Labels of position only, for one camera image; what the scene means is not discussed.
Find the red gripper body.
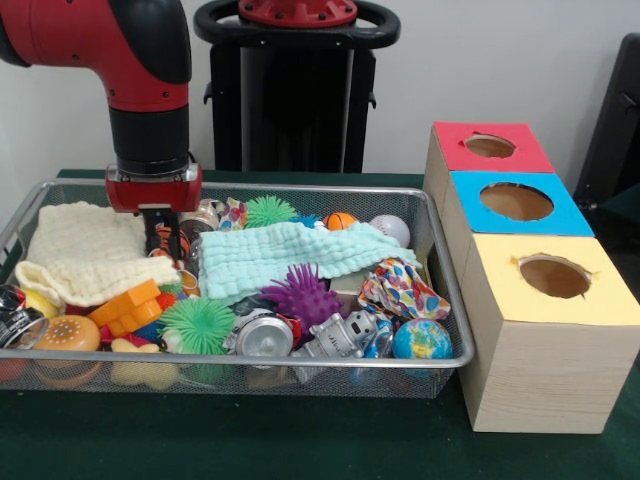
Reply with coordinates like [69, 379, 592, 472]
[104, 163, 204, 215]

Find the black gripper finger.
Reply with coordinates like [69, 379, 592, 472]
[143, 210, 158, 254]
[166, 211, 182, 264]

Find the orange striped tiger toy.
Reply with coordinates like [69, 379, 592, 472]
[149, 223, 192, 259]

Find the shallow metal mesh bin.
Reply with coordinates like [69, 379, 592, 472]
[0, 178, 475, 400]

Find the wooden box with three holes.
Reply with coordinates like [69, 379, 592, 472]
[422, 120, 640, 434]

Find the cream waffle cloth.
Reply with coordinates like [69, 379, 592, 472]
[14, 202, 181, 307]

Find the orange plastic block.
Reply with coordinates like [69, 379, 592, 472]
[87, 279, 164, 337]

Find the green spiky ball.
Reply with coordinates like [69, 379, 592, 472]
[158, 298, 236, 356]

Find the mint green waffle cloth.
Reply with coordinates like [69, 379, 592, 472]
[198, 221, 423, 301]

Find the toy burger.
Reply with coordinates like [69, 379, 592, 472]
[33, 314, 101, 353]

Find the purple spiky ball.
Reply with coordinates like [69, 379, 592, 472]
[258, 263, 346, 331]

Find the silver toy robot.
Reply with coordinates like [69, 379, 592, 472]
[289, 310, 377, 361]

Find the dark green table cloth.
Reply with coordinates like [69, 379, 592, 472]
[597, 180, 640, 217]
[0, 168, 640, 480]

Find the white baseball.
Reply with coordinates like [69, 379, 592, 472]
[369, 214, 412, 250]

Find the colourful heart print cloth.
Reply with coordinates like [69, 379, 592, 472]
[357, 258, 451, 322]

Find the globe print ball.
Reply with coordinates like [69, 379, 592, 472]
[391, 318, 454, 361]

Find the black upright panel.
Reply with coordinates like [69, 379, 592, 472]
[573, 32, 640, 201]

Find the black and red robot pedestal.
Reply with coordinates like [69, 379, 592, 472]
[192, 0, 402, 174]

